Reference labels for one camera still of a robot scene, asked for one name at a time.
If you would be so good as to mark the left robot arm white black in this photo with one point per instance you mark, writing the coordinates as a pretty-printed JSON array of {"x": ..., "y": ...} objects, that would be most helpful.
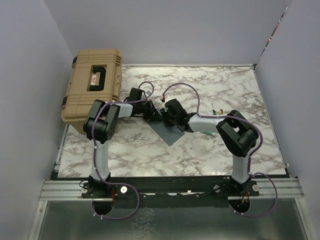
[{"x": 100, "y": 126}]

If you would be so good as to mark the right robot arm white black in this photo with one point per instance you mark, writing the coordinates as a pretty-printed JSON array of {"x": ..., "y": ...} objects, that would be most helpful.
[{"x": 239, "y": 136}]

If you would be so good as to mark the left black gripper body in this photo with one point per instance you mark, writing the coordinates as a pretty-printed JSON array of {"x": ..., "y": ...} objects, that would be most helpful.
[{"x": 147, "y": 111}]

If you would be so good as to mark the grey paper envelope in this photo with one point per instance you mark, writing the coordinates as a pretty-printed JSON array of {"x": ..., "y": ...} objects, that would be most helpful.
[{"x": 169, "y": 135}]

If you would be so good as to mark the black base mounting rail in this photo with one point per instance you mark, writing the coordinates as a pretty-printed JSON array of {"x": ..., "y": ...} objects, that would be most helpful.
[{"x": 169, "y": 192}]

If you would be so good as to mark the green white glue stick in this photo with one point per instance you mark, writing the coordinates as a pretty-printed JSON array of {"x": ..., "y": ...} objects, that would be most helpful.
[{"x": 208, "y": 133}]

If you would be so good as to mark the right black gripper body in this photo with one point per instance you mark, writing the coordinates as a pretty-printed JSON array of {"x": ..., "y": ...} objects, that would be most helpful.
[{"x": 168, "y": 120}]

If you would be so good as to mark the tan plastic tool case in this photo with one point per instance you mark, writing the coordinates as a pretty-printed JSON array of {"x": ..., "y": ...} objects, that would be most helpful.
[{"x": 96, "y": 75}]

